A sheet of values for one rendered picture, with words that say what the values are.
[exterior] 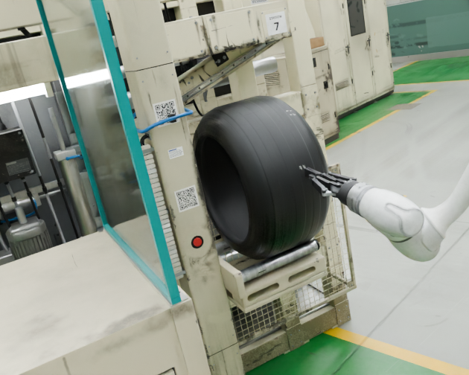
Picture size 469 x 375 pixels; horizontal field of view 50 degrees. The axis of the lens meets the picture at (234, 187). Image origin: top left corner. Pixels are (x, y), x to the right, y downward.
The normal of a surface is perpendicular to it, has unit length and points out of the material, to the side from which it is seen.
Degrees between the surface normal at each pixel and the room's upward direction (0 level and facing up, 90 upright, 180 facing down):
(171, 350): 90
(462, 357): 0
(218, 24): 90
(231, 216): 46
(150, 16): 90
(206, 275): 90
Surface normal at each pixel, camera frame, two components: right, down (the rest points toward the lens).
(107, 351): 0.46, 0.18
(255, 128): 0.14, -0.61
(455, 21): -0.68, 0.35
